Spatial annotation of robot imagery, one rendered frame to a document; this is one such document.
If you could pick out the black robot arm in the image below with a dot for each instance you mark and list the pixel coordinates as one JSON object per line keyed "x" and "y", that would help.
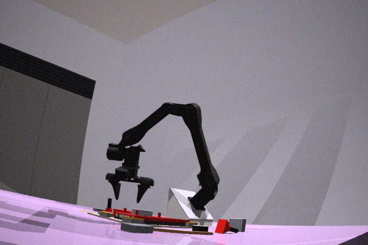
{"x": 191, "y": 114}

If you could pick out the black toy wheel with white hub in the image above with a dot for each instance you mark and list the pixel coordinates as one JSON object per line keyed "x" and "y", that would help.
{"x": 200, "y": 228}

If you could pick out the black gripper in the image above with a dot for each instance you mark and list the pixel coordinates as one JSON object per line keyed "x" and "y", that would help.
{"x": 145, "y": 183}

